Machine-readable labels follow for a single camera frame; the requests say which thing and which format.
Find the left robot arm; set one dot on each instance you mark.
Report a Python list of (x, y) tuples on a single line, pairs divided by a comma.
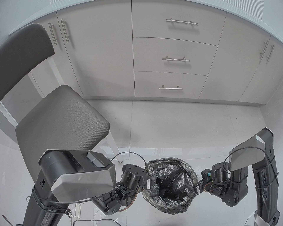
[(84, 176)]

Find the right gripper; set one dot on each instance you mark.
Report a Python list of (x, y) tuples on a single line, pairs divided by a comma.
[(204, 188)]

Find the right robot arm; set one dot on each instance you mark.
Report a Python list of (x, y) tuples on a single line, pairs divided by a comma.
[(245, 156)]

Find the beige cabinet with drawers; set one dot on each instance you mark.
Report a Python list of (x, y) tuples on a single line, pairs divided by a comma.
[(172, 39)]

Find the black plastic bag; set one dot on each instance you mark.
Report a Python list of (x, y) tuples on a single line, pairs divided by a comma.
[(170, 198)]

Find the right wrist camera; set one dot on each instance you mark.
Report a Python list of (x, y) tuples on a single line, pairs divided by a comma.
[(206, 175)]

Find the grey chair with white frame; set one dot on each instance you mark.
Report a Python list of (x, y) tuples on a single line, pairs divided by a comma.
[(62, 119)]

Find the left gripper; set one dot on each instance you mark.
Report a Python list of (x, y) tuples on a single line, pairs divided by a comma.
[(149, 182)]

